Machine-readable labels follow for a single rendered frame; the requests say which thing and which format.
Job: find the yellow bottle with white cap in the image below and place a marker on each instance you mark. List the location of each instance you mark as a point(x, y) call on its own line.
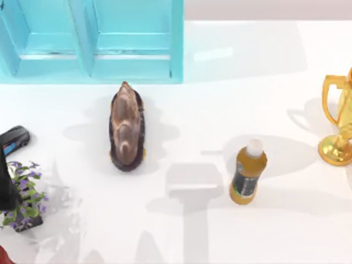
point(247, 173)

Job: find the light blue rack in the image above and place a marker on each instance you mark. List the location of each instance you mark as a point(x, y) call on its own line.
point(132, 41)

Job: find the purple flower plant pot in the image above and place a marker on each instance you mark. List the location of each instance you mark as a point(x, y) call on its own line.
point(26, 192)

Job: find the gold trophy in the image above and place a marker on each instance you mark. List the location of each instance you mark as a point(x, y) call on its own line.
point(342, 110)

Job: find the red object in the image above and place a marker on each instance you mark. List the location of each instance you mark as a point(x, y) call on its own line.
point(3, 257)

